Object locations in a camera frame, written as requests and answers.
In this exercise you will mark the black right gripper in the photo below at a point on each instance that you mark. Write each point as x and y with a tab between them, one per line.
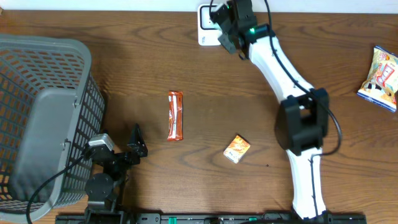
224	42

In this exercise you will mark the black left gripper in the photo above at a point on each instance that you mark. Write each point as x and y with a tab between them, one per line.
133	158

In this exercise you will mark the long orange snack bar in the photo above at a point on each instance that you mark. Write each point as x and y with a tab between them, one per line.
175	115

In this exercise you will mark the small orange snack packet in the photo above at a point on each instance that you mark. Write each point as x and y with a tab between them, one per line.
236	149

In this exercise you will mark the cream snack bag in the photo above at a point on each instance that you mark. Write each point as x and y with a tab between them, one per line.
380	87

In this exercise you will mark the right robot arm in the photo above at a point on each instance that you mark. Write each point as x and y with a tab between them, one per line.
302	118

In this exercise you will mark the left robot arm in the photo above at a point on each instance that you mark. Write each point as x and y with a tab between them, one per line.
105	189

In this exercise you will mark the white barcode scanner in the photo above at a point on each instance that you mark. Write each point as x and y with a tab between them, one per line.
208	32

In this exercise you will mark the grey plastic shopping basket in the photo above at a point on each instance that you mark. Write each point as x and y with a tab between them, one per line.
50	108

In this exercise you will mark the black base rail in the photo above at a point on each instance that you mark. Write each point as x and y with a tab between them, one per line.
155	218

